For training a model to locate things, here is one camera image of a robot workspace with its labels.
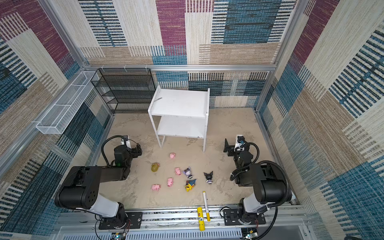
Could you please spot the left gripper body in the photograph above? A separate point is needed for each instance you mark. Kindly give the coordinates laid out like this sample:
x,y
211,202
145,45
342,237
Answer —
x,y
135,150

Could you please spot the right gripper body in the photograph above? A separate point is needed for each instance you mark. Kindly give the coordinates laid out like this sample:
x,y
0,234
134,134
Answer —
x,y
229,147

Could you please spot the black-eared figure toy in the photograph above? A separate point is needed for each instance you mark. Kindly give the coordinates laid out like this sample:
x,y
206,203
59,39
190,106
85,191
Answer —
x,y
209,177

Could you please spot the purple-eared black figure toy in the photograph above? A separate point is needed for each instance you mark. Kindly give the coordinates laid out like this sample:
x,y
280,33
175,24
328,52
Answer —
x,y
188,173

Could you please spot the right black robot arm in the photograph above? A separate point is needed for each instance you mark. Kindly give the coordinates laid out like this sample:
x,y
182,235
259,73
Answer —
x,y
270,183

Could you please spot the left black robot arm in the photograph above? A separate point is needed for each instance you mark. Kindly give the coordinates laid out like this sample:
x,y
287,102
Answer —
x,y
80,189

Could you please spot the white two-tier shelf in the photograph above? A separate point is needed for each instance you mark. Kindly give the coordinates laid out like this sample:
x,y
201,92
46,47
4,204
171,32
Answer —
x,y
180,113

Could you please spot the olive green toy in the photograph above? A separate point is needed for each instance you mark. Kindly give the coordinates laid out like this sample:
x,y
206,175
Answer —
x,y
155,167

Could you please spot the pink pig toy left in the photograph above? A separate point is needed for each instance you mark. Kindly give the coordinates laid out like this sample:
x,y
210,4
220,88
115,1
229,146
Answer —
x,y
155,187

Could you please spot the pink pig toy lower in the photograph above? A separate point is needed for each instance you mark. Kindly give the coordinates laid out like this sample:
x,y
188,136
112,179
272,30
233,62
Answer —
x,y
170,182

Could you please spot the pink pig toy middle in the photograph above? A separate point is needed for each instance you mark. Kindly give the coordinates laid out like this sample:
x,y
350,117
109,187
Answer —
x,y
178,171

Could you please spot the yellow blue figure toy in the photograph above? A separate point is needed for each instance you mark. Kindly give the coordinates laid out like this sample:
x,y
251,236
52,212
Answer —
x,y
190,184

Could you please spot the white yellow marker pen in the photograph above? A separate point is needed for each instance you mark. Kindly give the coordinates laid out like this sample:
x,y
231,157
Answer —
x,y
206,206

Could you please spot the yellow glue stick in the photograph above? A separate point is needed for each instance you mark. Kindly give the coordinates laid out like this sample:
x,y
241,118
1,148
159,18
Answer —
x,y
201,219

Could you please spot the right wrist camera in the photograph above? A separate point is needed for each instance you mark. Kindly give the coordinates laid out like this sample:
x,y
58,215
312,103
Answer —
x,y
240,143

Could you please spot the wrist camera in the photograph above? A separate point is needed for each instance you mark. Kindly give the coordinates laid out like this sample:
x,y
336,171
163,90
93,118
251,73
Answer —
x,y
240,143
127,142

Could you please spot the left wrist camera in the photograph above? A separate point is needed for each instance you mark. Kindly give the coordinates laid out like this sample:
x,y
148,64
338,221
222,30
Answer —
x,y
127,142

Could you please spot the black wire mesh rack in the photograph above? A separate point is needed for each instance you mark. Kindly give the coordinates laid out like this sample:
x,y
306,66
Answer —
x,y
125,90

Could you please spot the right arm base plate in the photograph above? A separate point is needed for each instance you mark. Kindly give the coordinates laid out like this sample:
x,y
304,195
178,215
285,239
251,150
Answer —
x,y
234,217

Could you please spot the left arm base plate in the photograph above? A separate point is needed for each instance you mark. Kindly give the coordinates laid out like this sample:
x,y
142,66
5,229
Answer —
x,y
131,220

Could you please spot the white wire mesh basket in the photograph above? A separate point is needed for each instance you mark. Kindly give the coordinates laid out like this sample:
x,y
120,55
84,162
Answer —
x,y
59,116

